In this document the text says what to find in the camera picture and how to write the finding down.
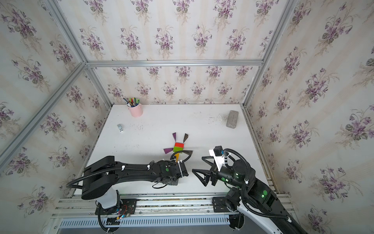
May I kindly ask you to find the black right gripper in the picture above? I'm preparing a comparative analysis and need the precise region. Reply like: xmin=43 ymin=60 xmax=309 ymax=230
xmin=194 ymin=155 xmax=249 ymax=192

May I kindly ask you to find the green rectangular block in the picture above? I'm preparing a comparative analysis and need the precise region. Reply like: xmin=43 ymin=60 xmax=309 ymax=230
xmin=173 ymin=146 xmax=183 ymax=152

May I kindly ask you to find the brown triangle block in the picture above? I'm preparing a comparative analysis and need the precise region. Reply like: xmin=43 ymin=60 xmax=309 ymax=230
xmin=184 ymin=150 xmax=193 ymax=155
xmin=183 ymin=134 xmax=189 ymax=143

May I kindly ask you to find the red rectangular block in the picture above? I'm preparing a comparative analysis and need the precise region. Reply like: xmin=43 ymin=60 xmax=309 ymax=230
xmin=174 ymin=142 xmax=184 ymax=148

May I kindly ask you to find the yellow rectangular block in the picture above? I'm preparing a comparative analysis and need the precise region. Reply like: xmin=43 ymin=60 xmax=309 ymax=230
xmin=175 ymin=153 xmax=180 ymax=162

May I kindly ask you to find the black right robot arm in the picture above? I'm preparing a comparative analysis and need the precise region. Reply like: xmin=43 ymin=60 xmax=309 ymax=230
xmin=192 ymin=146 xmax=306 ymax=234

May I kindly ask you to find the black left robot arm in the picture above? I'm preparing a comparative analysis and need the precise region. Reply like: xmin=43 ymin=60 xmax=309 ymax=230
xmin=66 ymin=150 xmax=193 ymax=215

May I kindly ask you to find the grey rectangular stone block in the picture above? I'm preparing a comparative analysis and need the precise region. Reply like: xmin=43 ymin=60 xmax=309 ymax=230
xmin=226 ymin=110 xmax=239 ymax=129

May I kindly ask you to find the small grey white object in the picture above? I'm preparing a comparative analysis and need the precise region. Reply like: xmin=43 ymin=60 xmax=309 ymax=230
xmin=117 ymin=124 xmax=124 ymax=132

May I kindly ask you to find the pink pen cup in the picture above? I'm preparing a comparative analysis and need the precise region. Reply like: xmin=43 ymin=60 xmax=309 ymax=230
xmin=128 ymin=104 xmax=143 ymax=118

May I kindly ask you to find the colourful pens bundle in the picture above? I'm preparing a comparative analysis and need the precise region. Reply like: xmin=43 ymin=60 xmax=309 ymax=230
xmin=123 ymin=97 xmax=140 ymax=107

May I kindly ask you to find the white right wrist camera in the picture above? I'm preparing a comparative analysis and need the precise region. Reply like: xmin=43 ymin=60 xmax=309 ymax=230
xmin=209 ymin=146 xmax=228 ymax=172

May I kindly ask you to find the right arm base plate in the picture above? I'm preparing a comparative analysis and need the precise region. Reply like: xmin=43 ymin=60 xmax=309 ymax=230
xmin=212 ymin=197 xmax=237 ymax=213

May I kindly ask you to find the aluminium mounting rail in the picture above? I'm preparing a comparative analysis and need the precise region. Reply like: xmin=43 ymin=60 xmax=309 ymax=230
xmin=50 ymin=192 xmax=226 ymax=218

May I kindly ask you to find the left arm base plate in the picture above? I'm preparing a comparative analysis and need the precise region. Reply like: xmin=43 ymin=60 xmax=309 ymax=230
xmin=95 ymin=199 xmax=137 ymax=216

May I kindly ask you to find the white slotted cable duct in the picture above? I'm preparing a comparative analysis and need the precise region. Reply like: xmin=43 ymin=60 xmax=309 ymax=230
xmin=59 ymin=214 xmax=229 ymax=229

